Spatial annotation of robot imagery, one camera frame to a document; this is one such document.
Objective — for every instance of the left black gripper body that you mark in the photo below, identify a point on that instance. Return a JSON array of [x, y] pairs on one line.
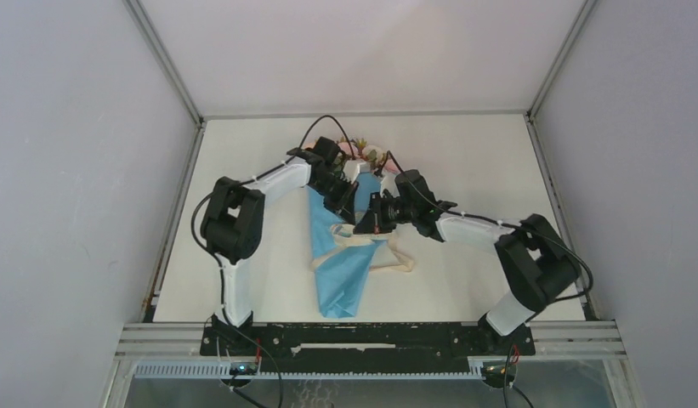
[[335, 191]]

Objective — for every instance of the left base circuit board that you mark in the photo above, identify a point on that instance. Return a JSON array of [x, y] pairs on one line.
[[242, 369]]

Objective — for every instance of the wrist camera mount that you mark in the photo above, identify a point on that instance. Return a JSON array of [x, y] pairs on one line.
[[356, 171], [388, 184]]

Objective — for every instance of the right base circuit board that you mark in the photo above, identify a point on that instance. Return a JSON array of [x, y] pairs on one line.
[[499, 370]]

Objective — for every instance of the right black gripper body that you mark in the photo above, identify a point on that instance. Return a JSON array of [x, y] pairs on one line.
[[388, 211]]

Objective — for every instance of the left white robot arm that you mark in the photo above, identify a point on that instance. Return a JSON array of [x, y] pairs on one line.
[[232, 213]]

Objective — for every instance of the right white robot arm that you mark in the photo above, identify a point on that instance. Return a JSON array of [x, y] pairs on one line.
[[536, 263]]

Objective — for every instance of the white slotted cable duct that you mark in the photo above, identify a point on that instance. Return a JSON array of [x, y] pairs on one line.
[[214, 370]]

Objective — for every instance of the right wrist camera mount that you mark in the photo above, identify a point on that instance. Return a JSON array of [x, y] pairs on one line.
[[388, 184]]

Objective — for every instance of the blue wrapping paper sheet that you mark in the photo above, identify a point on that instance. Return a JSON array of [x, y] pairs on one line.
[[340, 272]]

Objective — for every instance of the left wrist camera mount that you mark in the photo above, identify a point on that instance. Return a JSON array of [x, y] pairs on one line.
[[356, 171]]

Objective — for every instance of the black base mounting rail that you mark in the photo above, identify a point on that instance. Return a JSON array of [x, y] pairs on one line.
[[341, 346]]

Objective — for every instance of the fake pink flower bouquet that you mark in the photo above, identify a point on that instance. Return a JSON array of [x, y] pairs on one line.
[[377, 158]]

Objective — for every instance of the base circuit board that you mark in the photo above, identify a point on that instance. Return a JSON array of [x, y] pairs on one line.
[[499, 370], [242, 369]]

